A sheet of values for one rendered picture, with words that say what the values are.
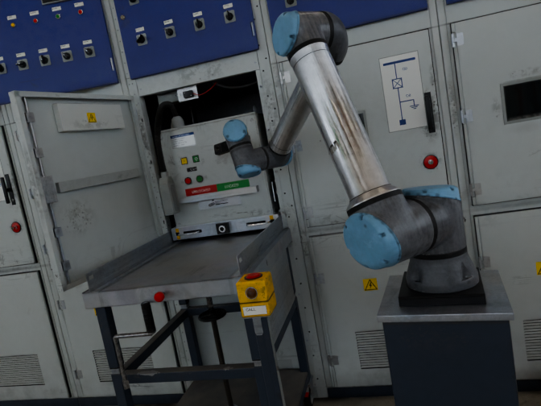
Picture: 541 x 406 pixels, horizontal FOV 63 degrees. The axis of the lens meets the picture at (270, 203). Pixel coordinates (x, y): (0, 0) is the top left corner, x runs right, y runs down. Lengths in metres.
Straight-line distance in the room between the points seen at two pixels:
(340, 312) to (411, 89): 1.02
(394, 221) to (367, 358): 1.20
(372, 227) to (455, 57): 1.07
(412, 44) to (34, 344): 2.45
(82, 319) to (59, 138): 1.09
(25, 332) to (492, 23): 2.73
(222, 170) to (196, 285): 0.75
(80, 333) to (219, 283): 1.36
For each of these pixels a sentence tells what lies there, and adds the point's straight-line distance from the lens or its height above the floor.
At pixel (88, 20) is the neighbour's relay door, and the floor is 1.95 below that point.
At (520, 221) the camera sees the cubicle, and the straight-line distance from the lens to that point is 2.07.
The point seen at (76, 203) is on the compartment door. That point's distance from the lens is 1.94.
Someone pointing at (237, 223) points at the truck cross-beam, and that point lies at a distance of 2.08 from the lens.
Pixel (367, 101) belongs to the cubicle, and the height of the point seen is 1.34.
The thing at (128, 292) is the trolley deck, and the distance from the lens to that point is 1.60.
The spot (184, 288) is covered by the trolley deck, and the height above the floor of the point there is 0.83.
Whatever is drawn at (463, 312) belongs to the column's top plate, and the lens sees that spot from 1.22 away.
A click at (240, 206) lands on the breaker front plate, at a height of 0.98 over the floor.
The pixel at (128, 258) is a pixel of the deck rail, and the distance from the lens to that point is 1.89.
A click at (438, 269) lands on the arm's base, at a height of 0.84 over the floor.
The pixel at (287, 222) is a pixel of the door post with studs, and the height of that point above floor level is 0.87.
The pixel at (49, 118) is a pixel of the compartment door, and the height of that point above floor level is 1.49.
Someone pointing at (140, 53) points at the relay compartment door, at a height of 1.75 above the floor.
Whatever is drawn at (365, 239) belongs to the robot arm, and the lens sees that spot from 1.11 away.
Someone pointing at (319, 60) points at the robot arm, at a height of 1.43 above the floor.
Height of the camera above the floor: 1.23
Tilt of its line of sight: 7 degrees down
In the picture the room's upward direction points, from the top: 10 degrees counter-clockwise
